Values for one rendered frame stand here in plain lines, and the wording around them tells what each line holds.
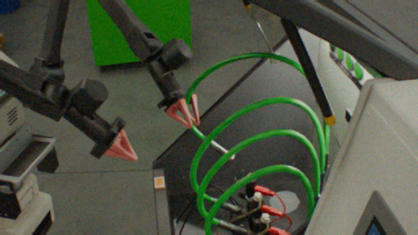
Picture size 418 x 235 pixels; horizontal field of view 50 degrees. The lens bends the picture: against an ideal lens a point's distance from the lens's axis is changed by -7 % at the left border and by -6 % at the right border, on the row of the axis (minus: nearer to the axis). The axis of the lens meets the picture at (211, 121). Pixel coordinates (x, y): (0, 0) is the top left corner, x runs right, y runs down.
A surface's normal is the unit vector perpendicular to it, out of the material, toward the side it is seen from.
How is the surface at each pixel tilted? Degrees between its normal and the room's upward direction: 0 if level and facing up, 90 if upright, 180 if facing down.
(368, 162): 76
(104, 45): 90
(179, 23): 90
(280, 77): 90
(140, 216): 0
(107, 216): 0
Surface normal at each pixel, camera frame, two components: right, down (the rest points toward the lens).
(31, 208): 0.10, -0.84
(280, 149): 0.15, 0.50
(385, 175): -0.97, -0.11
